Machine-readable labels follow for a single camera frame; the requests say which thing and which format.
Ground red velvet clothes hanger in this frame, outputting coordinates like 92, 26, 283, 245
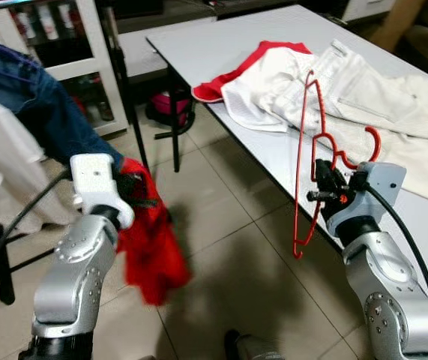
292, 70, 383, 260

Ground red garment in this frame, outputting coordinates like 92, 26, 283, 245
191, 41, 313, 104
116, 157, 193, 307

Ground black metal table leg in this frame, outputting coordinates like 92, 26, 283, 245
167, 66, 181, 172

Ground pink and black stool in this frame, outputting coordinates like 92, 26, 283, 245
146, 88, 196, 140

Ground plain cream jeans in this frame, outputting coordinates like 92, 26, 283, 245
274, 39, 428, 209

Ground black clothes rack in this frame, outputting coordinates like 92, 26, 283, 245
0, 0, 171, 305

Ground blue denim jeans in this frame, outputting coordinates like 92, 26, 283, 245
0, 36, 124, 167

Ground white shelf cabinet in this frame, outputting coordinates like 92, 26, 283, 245
0, 0, 128, 137

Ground white hanging garment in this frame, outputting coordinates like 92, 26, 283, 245
0, 88, 76, 233

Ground grey robot foot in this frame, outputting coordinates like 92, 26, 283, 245
225, 328, 286, 360

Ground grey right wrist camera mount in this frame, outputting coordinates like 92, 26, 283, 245
326, 161, 407, 237

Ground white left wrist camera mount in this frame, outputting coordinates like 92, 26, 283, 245
70, 154, 136, 230

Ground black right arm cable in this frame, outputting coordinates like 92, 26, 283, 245
364, 184, 428, 350

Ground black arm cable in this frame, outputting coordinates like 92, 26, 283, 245
0, 169, 73, 291
364, 184, 428, 350

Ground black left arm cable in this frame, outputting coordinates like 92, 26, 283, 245
0, 169, 73, 291

